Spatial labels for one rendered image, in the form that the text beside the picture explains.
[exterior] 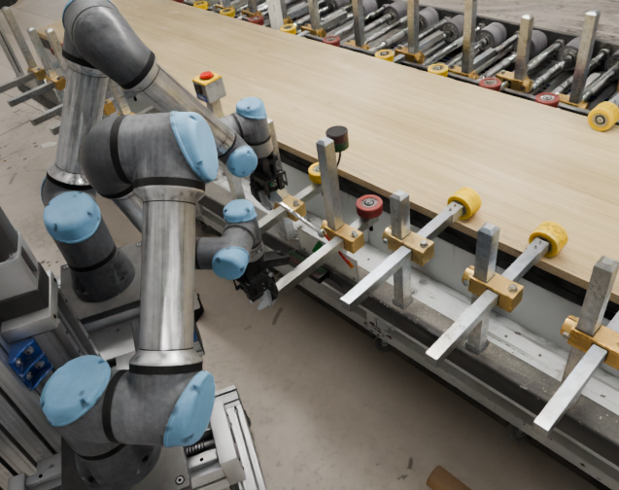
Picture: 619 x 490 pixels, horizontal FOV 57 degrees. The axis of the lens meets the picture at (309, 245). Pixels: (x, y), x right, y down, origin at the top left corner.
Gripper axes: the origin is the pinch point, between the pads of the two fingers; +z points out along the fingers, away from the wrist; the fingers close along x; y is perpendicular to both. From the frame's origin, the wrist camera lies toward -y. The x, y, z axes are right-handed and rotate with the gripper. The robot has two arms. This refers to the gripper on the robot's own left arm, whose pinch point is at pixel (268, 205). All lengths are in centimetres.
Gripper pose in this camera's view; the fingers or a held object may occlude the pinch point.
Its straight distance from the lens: 172.6
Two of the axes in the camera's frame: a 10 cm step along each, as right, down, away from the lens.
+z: 1.3, 7.4, 6.6
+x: 7.1, -5.4, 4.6
